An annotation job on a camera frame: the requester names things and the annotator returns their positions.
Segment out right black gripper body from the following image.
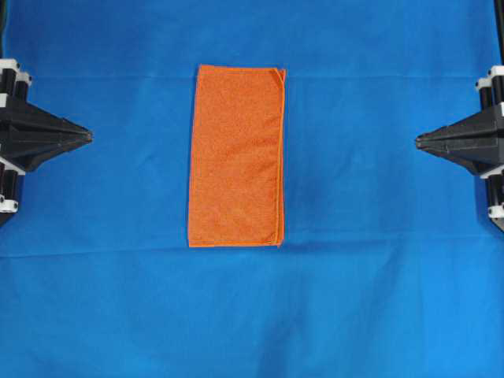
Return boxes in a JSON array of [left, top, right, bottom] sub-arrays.
[[476, 65, 503, 219]]

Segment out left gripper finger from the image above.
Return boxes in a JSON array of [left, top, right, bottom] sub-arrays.
[[1, 135, 92, 172], [1, 96, 92, 138]]

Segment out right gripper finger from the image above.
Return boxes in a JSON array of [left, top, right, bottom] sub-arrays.
[[416, 139, 503, 176], [415, 102, 503, 142]]

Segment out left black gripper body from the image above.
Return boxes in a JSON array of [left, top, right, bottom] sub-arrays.
[[1, 58, 32, 214]]

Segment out orange towel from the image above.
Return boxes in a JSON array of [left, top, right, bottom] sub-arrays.
[[187, 65, 287, 247]]

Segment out blue table cloth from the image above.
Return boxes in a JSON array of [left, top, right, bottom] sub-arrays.
[[1, 1, 503, 377]]

